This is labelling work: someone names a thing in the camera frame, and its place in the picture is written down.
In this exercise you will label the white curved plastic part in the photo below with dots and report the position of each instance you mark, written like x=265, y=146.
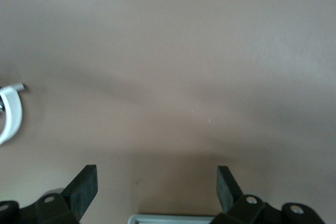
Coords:
x=14, y=108

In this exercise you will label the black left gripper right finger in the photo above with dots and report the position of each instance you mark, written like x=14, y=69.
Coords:
x=228, y=192

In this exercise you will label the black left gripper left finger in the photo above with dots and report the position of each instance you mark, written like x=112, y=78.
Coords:
x=81, y=195

